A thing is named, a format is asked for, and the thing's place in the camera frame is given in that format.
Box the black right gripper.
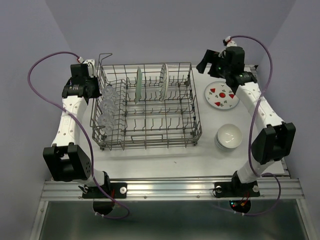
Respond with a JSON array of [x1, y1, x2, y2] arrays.
[[197, 48, 232, 78]]

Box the white strawberry plate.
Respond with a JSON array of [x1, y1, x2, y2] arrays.
[[204, 81, 240, 111]]

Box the grey wire dish rack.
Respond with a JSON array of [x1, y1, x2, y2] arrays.
[[90, 53, 203, 150]]

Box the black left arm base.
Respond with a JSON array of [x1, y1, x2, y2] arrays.
[[78, 173, 130, 220]]

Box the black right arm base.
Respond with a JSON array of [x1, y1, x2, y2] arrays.
[[212, 172, 261, 215]]

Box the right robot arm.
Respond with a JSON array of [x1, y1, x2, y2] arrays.
[[196, 43, 296, 198]]

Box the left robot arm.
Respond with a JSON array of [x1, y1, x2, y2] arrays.
[[43, 59, 111, 197]]

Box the clear faceted glass far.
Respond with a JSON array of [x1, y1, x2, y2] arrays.
[[101, 85, 119, 101]]

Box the clear faceted glass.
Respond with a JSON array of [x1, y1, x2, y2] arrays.
[[101, 85, 119, 101], [99, 99, 117, 116], [97, 113, 116, 131]]

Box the clear faceted glass middle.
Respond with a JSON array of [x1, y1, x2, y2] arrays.
[[99, 99, 117, 116]]

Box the clear faceted glass near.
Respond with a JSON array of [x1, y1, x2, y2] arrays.
[[97, 113, 116, 131]]

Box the teal floral plate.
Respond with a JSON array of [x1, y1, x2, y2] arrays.
[[134, 67, 143, 104]]

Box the white blue striped plate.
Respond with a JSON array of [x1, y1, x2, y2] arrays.
[[159, 63, 169, 102]]

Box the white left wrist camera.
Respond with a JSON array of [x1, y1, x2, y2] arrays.
[[77, 56, 97, 77]]

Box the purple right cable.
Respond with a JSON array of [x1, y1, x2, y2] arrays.
[[212, 34, 282, 217]]

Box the purple cable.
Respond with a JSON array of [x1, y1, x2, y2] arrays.
[[27, 51, 131, 220], [212, 34, 282, 217]]

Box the aluminium mounting rail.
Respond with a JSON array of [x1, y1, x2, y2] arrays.
[[40, 176, 305, 202]]

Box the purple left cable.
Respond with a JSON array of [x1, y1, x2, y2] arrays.
[[27, 51, 131, 220]]

